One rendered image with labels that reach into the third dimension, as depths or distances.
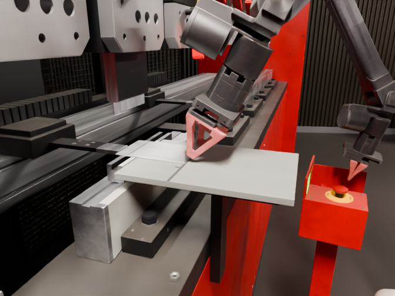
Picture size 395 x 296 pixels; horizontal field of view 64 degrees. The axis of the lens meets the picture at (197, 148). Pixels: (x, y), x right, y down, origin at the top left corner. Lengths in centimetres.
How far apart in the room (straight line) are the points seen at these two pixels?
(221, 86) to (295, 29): 217
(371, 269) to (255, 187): 167
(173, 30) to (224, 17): 16
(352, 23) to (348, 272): 140
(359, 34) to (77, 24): 74
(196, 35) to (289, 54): 218
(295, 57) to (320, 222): 184
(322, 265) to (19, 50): 99
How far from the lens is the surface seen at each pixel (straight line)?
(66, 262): 54
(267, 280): 182
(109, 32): 44
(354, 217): 93
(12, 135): 68
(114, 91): 50
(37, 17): 34
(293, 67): 262
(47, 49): 34
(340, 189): 94
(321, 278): 114
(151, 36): 52
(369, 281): 199
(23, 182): 71
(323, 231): 96
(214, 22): 46
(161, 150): 57
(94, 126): 86
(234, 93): 47
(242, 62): 46
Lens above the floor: 119
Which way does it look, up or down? 19 degrees down
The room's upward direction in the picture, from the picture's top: straight up
